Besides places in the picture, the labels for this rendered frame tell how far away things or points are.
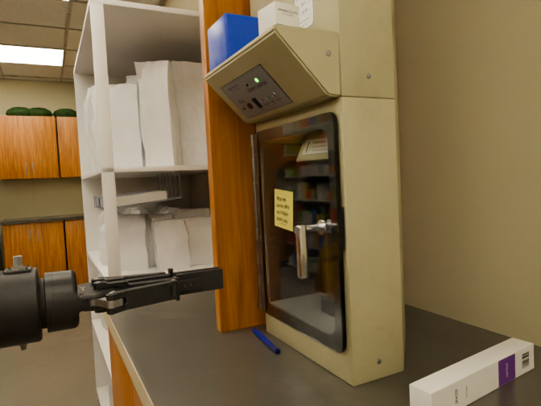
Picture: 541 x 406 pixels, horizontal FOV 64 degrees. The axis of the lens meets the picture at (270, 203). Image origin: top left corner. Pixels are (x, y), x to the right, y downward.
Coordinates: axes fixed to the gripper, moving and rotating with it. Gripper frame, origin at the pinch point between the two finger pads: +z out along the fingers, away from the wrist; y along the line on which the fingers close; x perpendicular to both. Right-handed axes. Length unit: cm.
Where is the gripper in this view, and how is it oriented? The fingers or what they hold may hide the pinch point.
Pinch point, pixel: (198, 280)
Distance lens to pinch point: 66.3
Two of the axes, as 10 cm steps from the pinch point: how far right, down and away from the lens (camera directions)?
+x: 0.4, 10.0, 0.5
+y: -4.6, -0.3, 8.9
